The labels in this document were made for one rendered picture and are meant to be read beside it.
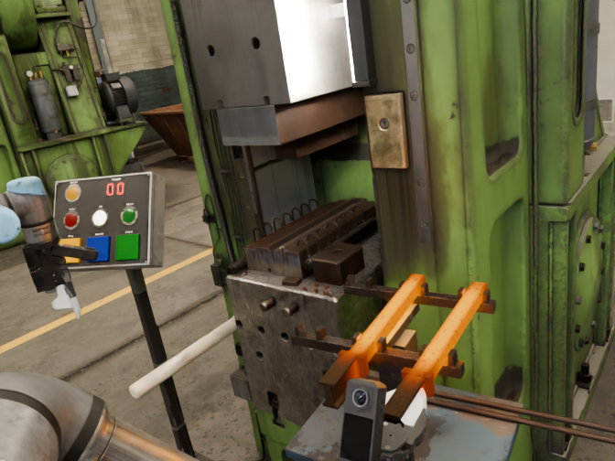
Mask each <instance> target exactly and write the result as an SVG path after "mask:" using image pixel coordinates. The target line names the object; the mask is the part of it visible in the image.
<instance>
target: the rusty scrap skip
mask: <svg viewBox="0 0 615 461"><path fill-rule="evenodd" d="M139 115H143V117H144V118H145V120H146V121H148V123H149V124H150V125H151V126H152V127H153V128H154V129H155V131H156V132H157V133H158V134H159V135H160V136H161V137H162V139H163V140H164V141H165V142H166V143H167V144H168V145H169V147H170V148H171V149H172V150H173V151H174V152H175V153H176V154H177V155H181V156H179V157H178V158H179V162H185V163H187V162H190V161H192V162H194V158H193V154H192V150H191V145H190V140H189V133H188V128H187V124H186V119H185V115H184V111H183V106H182V103H181V104H176V105H172V106H168V107H164V108H159V109H155V110H151V111H147V112H142V113H139Z"/></svg>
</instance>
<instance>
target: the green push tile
mask: <svg viewBox="0 0 615 461"><path fill-rule="evenodd" d="M139 257H140V234H127V235H117V236H116V255H115V260H116V261H130V260H139Z"/></svg>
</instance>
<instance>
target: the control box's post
mask: <svg viewBox="0 0 615 461"><path fill-rule="evenodd" d="M125 270H126V273H127V277H128V280H129V284H130V286H131V290H132V293H133V295H134V298H135V303H136V307H137V310H138V314H139V316H140V320H141V323H142V327H143V330H144V333H145V336H146V342H147V345H148V348H149V351H150V355H151V358H152V361H153V363H155V364H156V365H159V364H161V363H162V362H164V361H165V360H166V357H165V353H164V350H163V347H162V343H161V340H160V336H159V334H158V330H157V326H156V321H155V317H154V314H153V310H152V307H151V304H150V300H149V297H148V293H147V289H146V282H145V279H144V276H143V272H142V269H125ZM159 387H160V390H161V393H162V396H163V400H164V403H165V406H166V409H167V415H168V419H169V421H170V425H171V426H173V427H175V428H178V427H179V426H180V425H181V424H183V420H182V416H181V412H180V409H179V406H178V400H177V396H176V394H175V390H174V386H173V383H172V380H171V377H169V378H168V379H166V380H165V381H163V382H161V383H160V384H159ZM172 432H173V435H174V437H175V441H176V445H177V448H178V450H180V451H182V452H184V453H186V454H188V455H189V456H192V457H193V455H192V453H191V449H190V447H189V439H188V437H187V433H186V429H185V426H184V425H183V426H182V427H181V428H179V429H178V430H177V431H174V430H173V429H172Z"/></svg>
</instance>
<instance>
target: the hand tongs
mask: <svg viewBox="0 0 615 461"><path fill-rule="evenodd" d="M361 378H363V379H367V380H372V381H380V378H379V377H374V376H370V375H367V377H362V376H361ZM434 395H435V396H439V397H444V398H448V399H452V400H457V401H462V402H469V403H474V404H478V405H483V406H487V407H491V408H496V409H501V410H504V411H509V412H514V413H521V414H526V415H531V416H535V417H539V418H544V419H548V420H552V421H557V422H561V423H569V424H573V425H578V426H583V427H587V428H591V429H596V430H600V431H604V432H609V433H614V434H615V427H614V426H609V425H605V424H601V423H592V422H588V421H583V420H578V419H575V418H570V417H565V416H561V415H556V414H551V413H543V412H539V411H535V410H530V409H525V408H521V407H516V406H511V405H508V404H503V403H498V402H490V401H485V400H481V399H476V398H471V397H468V396H463V395H458V394H454V393H449V392H444V391H436V390H435V394H434ZM426 401H427V403H430V404H435V405H438V406H443V407H447V408H451V409H455V410H460V411H463V412H468V413H475V414H479V415H483V416H488V417H491V418H496V419H500V420H504V421H509V422H513V423H520V424H525V425H529V426H533V427H537V428H542V429H546V430H550V431H554V432H559V433H562V434H570V435H574V436H578V437H583V438H587V439H591V440H595V441H600V442H603V443H608V444H612V445H615V438H614V437H609V436H606V435H601V434H593V433H589V432H584V431H580V430H576V429H572V428H567V427H563V426H559V425H554V424H550V423H542V422H537V421H534V420H529V419H525V418H521V417H516V416H512V415H508V414H503V413H496V412H492V411H487V410H482V409H479V408H474V407H469V406H466V405H461V404H457V403H453V402H445V401H440V400H437V399H432V398H428V397H426Z"/></svg>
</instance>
